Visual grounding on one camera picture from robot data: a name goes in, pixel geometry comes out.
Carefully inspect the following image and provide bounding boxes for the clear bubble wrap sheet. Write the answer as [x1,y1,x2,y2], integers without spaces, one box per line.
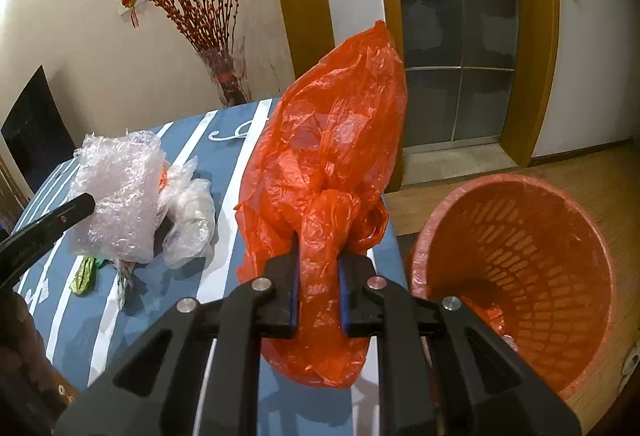
[66,130,165,263]

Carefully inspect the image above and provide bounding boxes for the green plastic wrapper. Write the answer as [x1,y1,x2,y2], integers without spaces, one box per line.
[70,256,111,296]

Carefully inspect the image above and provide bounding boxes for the orange plastic waste basket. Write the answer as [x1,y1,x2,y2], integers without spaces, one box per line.
[407,174,616,399]

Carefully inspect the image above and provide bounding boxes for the dark glass sliding door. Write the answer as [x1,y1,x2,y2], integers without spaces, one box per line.
[400,0,518,150]

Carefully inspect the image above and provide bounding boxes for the glass floor vase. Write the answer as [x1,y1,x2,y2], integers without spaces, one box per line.
[198,47,250,108]

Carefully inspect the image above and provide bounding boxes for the large orange plastic bag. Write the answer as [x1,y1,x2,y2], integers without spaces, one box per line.
[235,22,408,388]

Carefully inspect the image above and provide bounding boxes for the crumpled clear plastic bag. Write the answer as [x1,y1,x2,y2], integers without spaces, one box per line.
[156,156,216,269]

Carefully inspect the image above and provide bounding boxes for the blue white striped tablecloth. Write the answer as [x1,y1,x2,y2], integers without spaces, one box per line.
[15,99,380,435]

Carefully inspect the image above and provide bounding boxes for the black flat television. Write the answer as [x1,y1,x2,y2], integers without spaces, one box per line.
[1,66,76,192]

